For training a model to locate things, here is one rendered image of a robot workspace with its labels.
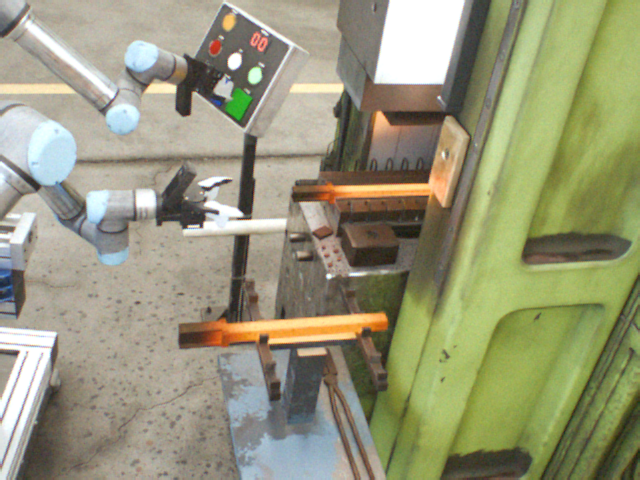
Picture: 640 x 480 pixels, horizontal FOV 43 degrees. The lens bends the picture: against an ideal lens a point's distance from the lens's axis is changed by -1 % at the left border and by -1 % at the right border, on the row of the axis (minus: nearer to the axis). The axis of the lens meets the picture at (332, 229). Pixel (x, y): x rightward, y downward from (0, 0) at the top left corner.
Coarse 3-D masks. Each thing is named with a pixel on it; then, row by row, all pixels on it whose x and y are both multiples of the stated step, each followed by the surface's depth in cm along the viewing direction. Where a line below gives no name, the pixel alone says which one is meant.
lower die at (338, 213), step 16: (320, 176) 213; (336, 176) 213; (352, 176) 214; (368, 176) 215; (384, 176) 216; (400, 176) 216; (416, 176) 217; (336, 208) 201; (384, 208) 202; (400, 208) 203; (416, 208) 204; (336, 224) 201
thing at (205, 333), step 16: (224, 320) 158; (272, 320) 161; (288, 320) 162; (304, 320) 163; (320, 320) 163; (336, 320) 164; (352, 320) 165; (368, 320) 165; (384, 320) 166; (192, 336) 156; (208, 336) 157; (224, 336) 155; (240, 336) 158; (256, 336) 159; (272, 336) 160; (288, 336) 161; (304, 336) 162
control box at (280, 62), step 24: (216, 24) 242; (240, 24) 236; (264, 24) 239; (240, 48) 234; (264, 48) 229; (288, 48) 224; (240, 72) 233; (264, 72) 227; (288, 72) 227; (264, 96) 226; (264, 120) 231
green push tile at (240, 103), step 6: (240, 90) 231; (234, 96) 232; (240, 96) 231; (246, 96) 229; (234, 102) 232; (240, 102) 230; (246, 102) 229; (228, 108) 233; (234, 108) 231; (240, 108) 230; (246, 108) 229; (234, 114) 231; (240, 114) 229; (240, 120) 230
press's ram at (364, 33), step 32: (352, 0) 183; (384, 0) 164; (416, 0) 163; (448, 0) 165; (352, 32) 184; (384, 32) 166; (416, 32) 168; (448, 32) 170; (384, 64) 170; (416, 64) 172
